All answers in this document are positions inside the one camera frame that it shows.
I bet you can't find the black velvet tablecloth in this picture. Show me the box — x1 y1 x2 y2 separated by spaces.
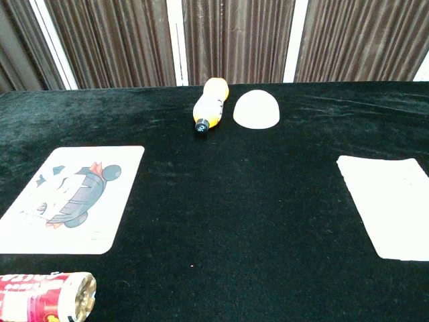
0 80 429 322

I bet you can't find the red and white snack can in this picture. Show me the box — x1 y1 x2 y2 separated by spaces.
0 272 98 322

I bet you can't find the white cartoon print mouse pad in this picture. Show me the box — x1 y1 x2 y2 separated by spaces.
0 146 145 255

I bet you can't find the brown pleated curtain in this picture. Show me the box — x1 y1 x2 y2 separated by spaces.
182 0 296 86
0 0 66 94
45 0 177 90
294 0 429 83

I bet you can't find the white upturned bowl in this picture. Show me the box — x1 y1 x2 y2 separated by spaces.
233 89 281 130

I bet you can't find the orange bottle with black cap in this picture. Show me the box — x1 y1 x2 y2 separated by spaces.
192 77 230 138

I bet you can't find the plain white mat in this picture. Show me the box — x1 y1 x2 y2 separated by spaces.
336 155 429 262

